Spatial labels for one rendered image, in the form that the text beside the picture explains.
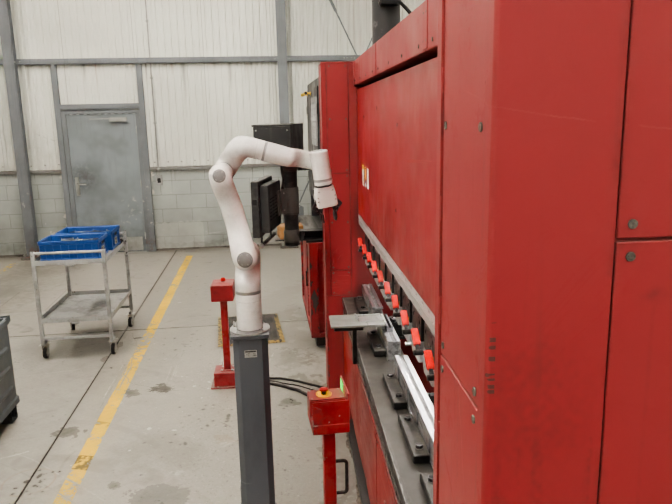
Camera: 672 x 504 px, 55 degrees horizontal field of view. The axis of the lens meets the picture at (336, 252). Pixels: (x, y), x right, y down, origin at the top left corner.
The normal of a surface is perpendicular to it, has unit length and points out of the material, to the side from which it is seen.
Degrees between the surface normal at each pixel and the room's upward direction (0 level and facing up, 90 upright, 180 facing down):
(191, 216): 90
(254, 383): 90
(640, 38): 90
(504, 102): 90
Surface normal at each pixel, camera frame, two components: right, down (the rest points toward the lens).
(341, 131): 0.07, 0.20
